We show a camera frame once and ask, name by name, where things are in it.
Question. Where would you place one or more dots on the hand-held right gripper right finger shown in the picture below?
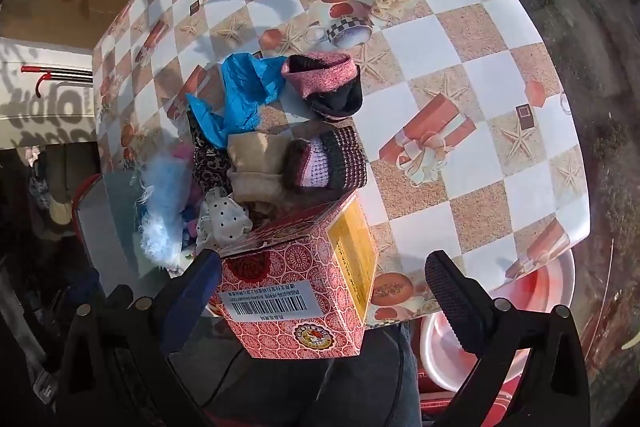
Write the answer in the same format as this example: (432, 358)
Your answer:
(452, 302)

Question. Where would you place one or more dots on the leopard print scarf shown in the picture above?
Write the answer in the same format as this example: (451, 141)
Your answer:
(210, 167)

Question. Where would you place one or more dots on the checkered printed tablecloth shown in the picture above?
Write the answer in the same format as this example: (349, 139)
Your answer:
(500, 72)

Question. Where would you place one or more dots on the light blue fluffy cloth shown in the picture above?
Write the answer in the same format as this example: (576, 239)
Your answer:
(160, 197)

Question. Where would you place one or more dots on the beige knitted sock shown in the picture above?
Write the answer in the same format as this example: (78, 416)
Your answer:
(252, 157)

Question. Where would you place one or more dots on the pile of clothes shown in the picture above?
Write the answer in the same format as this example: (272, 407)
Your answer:
(45, 202)

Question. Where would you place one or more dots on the white plastic basin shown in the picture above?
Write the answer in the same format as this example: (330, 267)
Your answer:
(445, 357)

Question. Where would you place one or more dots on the pink fluffy cloth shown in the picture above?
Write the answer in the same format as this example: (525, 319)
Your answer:
(182, 155)

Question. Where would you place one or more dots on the white polka dot cloth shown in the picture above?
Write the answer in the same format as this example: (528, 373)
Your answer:
(220, 217)

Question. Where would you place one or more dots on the red patterned cardboard box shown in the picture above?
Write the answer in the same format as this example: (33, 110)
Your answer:
(290, 267)

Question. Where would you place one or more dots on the purple and brown knitted sock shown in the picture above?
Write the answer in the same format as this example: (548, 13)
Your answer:
(345, 157)

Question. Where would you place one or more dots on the olive green sofa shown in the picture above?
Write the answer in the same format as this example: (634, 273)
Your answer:
(70, 162)

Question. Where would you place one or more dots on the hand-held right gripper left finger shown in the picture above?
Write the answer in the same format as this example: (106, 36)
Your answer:
(186, 302)

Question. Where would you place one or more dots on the pink and black sock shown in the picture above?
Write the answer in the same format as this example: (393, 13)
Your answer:
(325, 74)

